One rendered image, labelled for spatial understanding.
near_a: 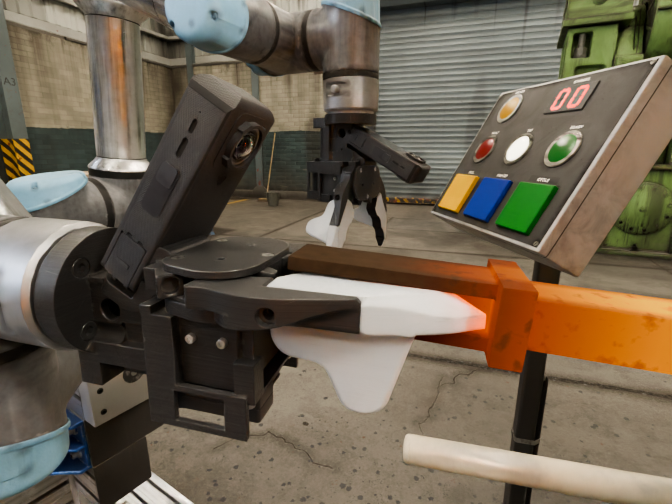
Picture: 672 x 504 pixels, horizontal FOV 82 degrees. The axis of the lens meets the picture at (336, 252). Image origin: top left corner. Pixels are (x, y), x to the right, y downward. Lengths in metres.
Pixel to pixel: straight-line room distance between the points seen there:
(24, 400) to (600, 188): 0.62
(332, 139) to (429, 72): 7.73
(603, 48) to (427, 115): 3.77
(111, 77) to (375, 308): 0.74
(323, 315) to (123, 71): 0.73
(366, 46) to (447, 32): 7.84
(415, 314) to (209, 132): 0.12
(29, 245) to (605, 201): 0.60
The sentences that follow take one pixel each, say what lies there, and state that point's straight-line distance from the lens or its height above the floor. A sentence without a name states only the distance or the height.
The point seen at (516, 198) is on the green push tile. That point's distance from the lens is 0.65.
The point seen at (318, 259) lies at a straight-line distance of 0.17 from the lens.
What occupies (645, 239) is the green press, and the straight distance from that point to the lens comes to 5.20.
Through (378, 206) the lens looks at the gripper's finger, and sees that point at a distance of 0.59.
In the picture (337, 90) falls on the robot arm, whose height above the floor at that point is 1.16.
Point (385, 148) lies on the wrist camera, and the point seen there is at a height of 1.09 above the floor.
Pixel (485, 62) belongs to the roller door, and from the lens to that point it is 8.24.
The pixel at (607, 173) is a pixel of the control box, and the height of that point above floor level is 1.06.
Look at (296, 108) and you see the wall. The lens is 8.95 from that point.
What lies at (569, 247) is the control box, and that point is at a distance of 0.60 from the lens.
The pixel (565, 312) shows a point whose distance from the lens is 0.18.
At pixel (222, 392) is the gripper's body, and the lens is 0.20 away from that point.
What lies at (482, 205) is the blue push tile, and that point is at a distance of 0.70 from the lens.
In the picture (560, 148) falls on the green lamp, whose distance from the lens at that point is 0.65.
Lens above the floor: 1.09
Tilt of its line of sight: 15 degrees down
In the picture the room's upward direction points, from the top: straight up
